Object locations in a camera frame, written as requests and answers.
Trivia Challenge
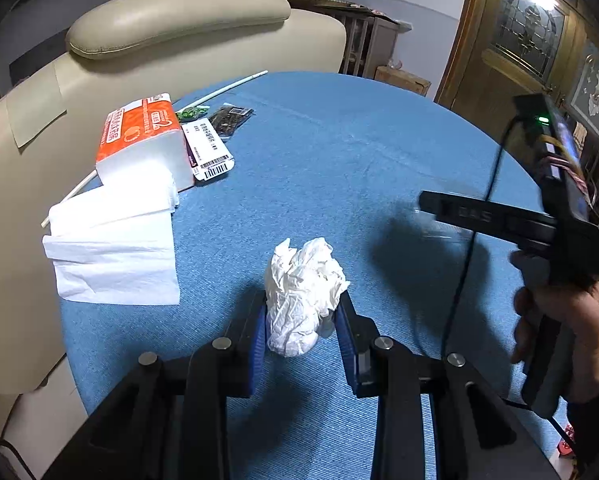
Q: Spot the thin black cable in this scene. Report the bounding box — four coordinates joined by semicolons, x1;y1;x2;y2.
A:
442;115;585;466

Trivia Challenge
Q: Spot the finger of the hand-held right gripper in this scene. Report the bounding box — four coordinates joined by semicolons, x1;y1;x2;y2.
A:
418;190;556;251

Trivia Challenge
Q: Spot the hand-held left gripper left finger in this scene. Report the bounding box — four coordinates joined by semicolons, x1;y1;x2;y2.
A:
44;290;270;480

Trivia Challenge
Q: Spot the red mesh basket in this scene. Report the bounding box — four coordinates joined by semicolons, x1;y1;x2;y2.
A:
557;422;580;461

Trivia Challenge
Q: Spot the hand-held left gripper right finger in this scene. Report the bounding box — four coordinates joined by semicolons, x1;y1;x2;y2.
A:
335;291;560;480

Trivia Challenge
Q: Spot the brown cardboard box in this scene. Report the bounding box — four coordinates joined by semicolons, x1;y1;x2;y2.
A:
374;65;433;98

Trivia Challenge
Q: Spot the thin white stick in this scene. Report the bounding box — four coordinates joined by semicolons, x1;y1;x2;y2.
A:
40;70;270;231

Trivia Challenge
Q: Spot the white barcode box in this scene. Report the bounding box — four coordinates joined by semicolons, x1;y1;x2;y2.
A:
182;117;236;182

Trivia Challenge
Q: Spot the wooden door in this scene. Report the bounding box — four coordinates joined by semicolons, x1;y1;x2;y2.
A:
434;0;599;196

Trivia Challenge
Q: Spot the green snack packet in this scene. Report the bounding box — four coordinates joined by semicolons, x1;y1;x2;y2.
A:
175;105;211;122

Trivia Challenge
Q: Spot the blue tablecloth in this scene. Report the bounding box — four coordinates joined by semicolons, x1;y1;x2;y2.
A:
59;71;575;480

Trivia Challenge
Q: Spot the slatted wooden cabinet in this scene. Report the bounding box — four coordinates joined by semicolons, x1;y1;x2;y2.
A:
284;0;413;78

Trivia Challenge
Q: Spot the person's right hand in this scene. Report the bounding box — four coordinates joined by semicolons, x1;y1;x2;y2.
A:
509;250;599;403

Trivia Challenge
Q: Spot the dark snack packet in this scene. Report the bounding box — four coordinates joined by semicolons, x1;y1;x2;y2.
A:
210;104;256;138

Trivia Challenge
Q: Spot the beige paper patch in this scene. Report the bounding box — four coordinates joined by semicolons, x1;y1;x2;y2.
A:
5;57;67;148

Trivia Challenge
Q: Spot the beige leather armchair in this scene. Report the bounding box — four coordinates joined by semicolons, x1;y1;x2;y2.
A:
0;0;349;396

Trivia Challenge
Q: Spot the orange and white tissue pack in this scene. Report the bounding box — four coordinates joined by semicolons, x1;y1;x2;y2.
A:
95;92;196;193

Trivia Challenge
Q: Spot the person's right forearm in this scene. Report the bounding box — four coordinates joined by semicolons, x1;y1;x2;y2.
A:
564;370;599;480

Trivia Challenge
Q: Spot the unfolded white tissue sheet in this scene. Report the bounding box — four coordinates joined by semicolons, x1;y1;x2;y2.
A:
42;172;181;307

